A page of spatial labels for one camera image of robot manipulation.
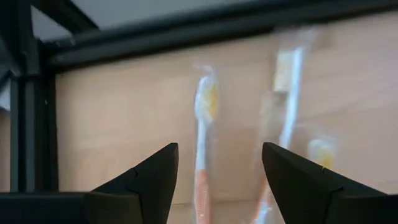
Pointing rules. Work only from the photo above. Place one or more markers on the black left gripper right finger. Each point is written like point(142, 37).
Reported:
point(306, 193)

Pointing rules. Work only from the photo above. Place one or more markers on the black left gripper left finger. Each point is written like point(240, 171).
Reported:
point(144, 193)

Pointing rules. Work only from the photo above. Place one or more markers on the orange toothbrush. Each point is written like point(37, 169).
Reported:
point(293, 102)
point(202, 140)
point(323, 151)

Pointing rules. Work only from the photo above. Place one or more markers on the black table frame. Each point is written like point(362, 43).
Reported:
point(34, 124)

